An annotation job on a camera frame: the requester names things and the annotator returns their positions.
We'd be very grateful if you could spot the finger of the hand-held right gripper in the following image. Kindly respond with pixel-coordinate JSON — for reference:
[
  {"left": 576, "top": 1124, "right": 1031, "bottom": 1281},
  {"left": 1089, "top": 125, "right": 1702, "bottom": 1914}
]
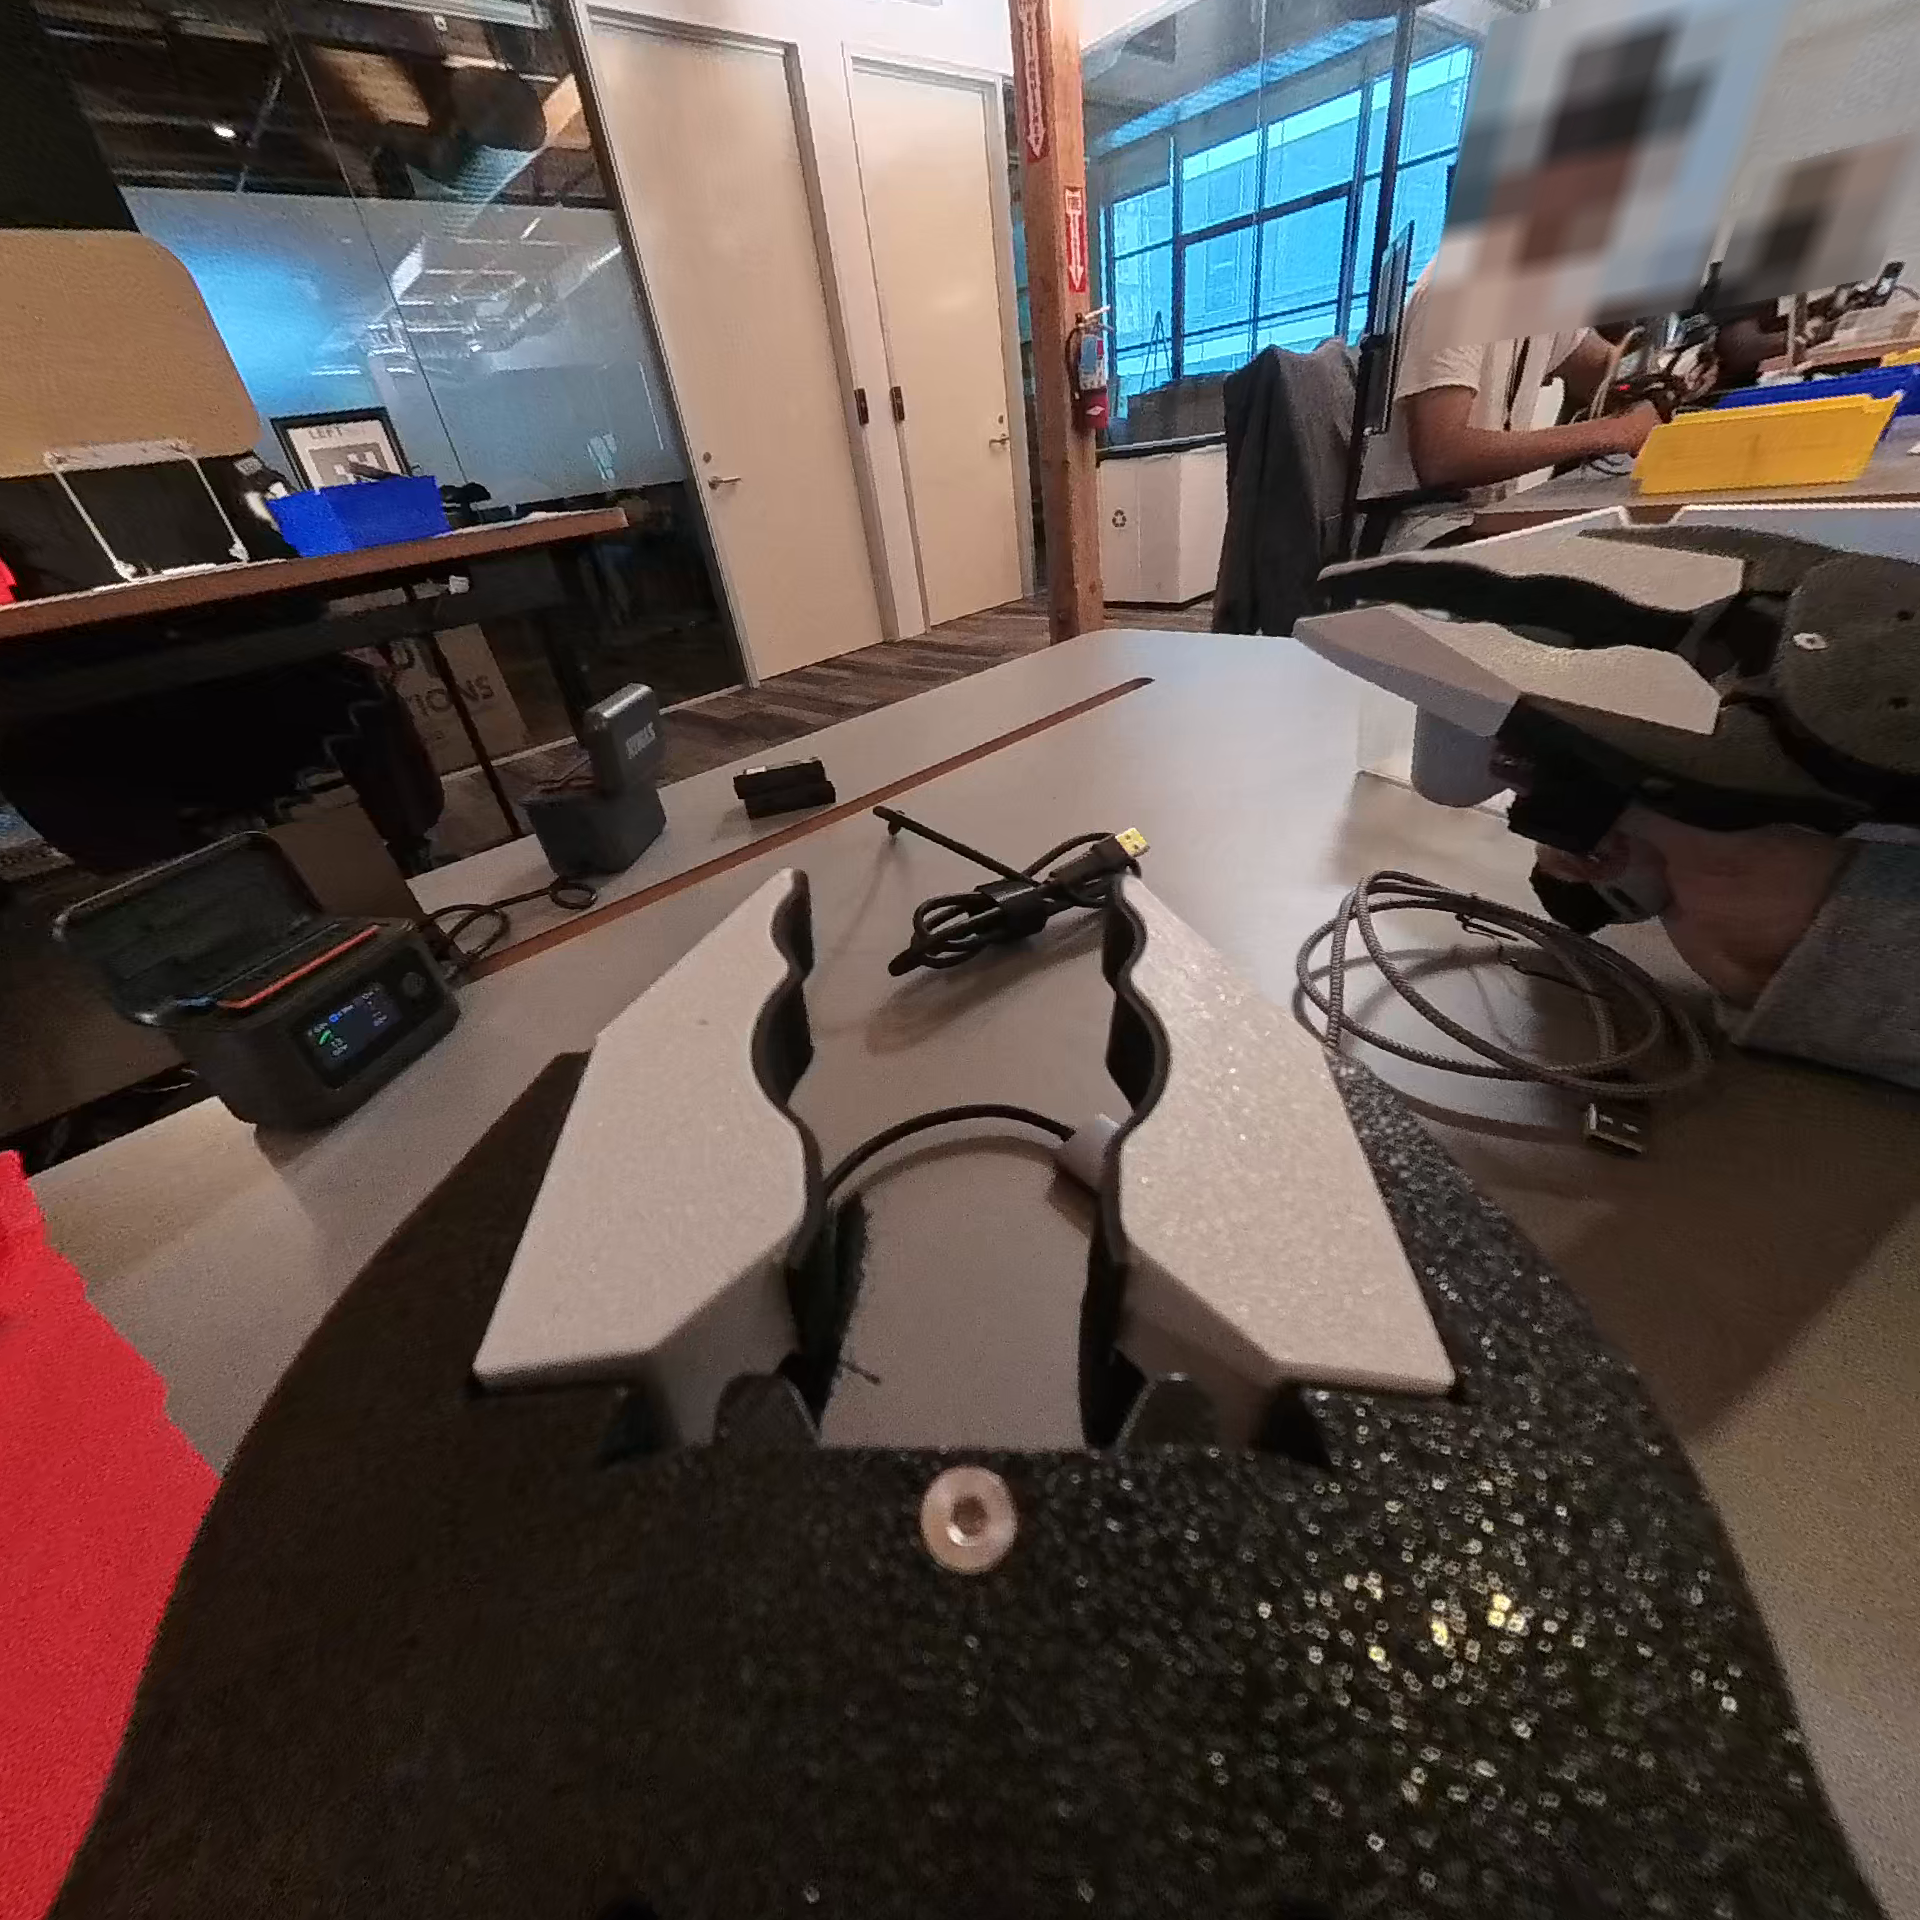
[
  {"left": 1295, "top": 604, "right": 1724, "bottom": 805},
  {"left": 1312, "top": 525, "right": 1754, "bottom": 649}
]

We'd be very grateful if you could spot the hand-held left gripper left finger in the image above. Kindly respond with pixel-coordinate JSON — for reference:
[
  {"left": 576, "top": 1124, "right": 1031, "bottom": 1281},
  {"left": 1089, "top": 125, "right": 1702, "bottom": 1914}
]
[{"left": 473, "top": 866, "right": 830, "bottom": 1449}]

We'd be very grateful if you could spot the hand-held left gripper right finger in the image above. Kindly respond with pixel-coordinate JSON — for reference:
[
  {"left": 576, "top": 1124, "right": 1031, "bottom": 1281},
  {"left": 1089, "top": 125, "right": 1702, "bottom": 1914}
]
[{"left": 1099, "top": 877, "right": 1456, "bottom": 1449}]

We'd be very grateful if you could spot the black cable with white plug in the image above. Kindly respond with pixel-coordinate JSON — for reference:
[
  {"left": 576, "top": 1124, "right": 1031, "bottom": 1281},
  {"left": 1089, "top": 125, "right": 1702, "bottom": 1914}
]
[{"left": 816, "top": 1101, "right": 1124, "bottom": 1248}]

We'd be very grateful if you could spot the person's right forearm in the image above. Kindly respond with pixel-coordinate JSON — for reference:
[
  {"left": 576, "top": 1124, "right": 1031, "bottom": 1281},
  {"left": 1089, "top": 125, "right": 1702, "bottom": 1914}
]
[{"left": 1718, "top": 832, "right": 1920, "bottom": 1089}]

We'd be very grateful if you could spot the person's right hand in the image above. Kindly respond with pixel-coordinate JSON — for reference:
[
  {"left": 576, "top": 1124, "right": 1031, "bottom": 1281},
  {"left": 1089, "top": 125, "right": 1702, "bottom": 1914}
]
[{"left": 1529, "top": 816, "right": 1854, "bottom": 1009}]

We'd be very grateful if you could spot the yellow plastic bin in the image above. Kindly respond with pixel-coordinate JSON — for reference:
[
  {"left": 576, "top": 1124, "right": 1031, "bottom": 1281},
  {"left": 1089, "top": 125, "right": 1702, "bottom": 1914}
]
[{"left": 1630, "top": 393, "right": 1905, "bottom": 497}]

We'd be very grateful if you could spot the chair with grey jacket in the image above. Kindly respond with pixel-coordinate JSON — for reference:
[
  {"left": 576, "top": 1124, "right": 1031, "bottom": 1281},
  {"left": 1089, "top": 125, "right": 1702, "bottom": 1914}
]
[{"left": 1211, "top": 341, "right": 1366, "bottom": 641}]

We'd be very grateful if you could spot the blue plastic bin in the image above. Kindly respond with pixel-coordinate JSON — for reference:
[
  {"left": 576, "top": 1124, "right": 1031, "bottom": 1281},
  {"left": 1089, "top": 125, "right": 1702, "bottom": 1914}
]
[
  {"left": 1711, "top": 364, "right": 1920, "bottom": 413},
  {"left": 267, "top": 475, "right": 452, "bottom": 557}
]

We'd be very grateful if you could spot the white cabinet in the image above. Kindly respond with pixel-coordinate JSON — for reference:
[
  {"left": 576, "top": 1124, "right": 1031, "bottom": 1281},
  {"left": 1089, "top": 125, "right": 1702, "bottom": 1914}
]
[{"left": 1098, "top": 443, "right": 1233, "bottom": 609}]

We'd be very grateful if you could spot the grey battery charger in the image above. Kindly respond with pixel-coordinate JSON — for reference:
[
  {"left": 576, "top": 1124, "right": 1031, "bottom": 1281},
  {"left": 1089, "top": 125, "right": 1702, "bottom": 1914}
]
[{"left": 522, "top": 682, "right": 672, "bottom": 881}]

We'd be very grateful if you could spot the black charging case with display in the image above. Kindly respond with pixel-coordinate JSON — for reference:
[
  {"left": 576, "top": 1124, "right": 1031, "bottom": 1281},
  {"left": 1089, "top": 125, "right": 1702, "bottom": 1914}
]
[{"left": 57, "top": 830, "right": 463, "bottom": 1129}]

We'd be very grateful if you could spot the cardboard box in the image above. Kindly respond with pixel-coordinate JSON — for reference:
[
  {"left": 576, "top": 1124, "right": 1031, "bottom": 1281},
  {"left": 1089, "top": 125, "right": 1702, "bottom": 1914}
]
[{"left": 375, "top": 632, "right": 530, "bottom": 782}]

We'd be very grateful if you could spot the white door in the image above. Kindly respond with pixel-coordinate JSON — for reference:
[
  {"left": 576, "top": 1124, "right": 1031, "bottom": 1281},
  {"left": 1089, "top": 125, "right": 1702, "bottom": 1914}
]
[
  {"left": 585, "top": 6, "right": 895, "bottom": 684},
  {"left": 844, "top": 52, "right": 1038, "bottom": 634}
]

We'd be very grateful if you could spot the brown wooden desk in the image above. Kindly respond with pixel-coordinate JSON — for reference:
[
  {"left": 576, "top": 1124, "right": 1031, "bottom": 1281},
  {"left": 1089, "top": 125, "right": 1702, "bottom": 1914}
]
[{"left": 0, "top": 507, "right": 634, "bottom": 842}]

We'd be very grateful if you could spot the framed tag picture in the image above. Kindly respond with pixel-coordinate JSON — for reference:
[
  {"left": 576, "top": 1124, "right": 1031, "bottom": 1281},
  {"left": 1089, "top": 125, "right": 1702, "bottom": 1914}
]
[{"left": 273, "top": 408, "right": 412, "bottom": 493}]

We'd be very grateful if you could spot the wooden board on white stand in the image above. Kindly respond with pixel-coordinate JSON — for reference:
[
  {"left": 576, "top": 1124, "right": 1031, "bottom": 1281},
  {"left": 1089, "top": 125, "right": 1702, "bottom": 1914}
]
[{"left": 0, "top": 229, "right": 266, "bottom": 590}]

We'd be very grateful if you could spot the black charger cable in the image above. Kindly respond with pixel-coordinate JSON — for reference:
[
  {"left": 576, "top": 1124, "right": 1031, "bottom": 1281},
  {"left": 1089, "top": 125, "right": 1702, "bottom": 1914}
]
[{"left": 427, "top": 873, "right": 602, "bottom": 981}]

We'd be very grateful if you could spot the grey braided usb cable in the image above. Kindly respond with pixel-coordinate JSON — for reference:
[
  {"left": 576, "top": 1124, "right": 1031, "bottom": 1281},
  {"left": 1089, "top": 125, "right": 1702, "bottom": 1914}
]
[{"left": 1295, "top": 872, "right": 1714, "bottom": 1161}]

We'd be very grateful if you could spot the bundled black usb cable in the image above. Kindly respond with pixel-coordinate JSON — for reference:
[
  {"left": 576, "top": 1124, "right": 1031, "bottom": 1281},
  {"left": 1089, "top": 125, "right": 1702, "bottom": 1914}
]
[{"left": 874, "top": 805, "right": 1158, "bottom": 976}]

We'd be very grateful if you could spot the wooden post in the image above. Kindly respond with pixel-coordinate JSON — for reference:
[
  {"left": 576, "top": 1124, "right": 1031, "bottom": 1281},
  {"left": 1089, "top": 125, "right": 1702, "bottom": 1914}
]
[{"left": 1009, "top": 0, "right": 1107, "bottom": 645}]

